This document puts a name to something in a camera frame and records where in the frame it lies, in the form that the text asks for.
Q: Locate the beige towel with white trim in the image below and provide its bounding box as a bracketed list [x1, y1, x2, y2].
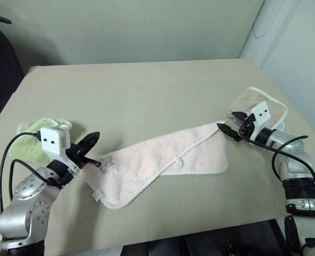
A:
[228, 86, 288, 131]

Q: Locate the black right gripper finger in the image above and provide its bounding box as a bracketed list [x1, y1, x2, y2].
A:
[216, 122, 243, 142]
[231, 110, 248, 123]

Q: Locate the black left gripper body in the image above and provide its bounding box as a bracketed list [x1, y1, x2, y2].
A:
[65, 145, 87, 169]

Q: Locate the green towel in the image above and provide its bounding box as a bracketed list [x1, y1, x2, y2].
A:
[10, 116, 73, 165]

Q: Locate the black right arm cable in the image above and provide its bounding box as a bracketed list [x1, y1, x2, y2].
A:
[241, 133, 315, 217]

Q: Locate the black office chair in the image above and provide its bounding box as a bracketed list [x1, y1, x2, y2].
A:
[0, 15, 25, 135]

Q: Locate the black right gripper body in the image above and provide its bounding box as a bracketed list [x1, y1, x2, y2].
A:
[238, 116, 256, 139]

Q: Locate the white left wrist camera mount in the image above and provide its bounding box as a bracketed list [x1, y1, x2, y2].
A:
[39, 126, 80, 174]

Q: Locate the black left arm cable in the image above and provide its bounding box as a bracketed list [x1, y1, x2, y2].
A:
[0, 131, 60, 215]

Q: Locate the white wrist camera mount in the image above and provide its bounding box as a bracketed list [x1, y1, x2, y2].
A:
[39, 126, 80, 174]
[246, 101, 271, 134]

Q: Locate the pink towel with white trim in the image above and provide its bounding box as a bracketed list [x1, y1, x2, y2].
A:
[84, 121, 230, 210]

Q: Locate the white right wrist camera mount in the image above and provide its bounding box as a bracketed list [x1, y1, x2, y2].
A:
[246, 101, 271, 134]

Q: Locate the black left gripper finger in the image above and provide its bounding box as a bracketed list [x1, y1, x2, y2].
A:
[82, 156, 102, 168]
[78, 131, 102, 156]

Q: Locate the thin grey wall cable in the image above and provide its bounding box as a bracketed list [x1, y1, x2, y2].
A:
[253, 0, 278, 39]

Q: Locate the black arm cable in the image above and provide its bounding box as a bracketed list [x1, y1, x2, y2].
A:
[241, 133, 315, 217]
[0, 131, 60, 215]

